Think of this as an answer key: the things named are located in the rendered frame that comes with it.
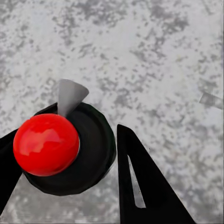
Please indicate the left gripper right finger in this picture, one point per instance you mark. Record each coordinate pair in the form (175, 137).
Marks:
(162, 204)

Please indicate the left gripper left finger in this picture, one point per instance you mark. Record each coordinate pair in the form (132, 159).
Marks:
(10, 170)

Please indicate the insectifuge atomizer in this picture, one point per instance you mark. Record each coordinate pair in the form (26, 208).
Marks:
(67, 147)

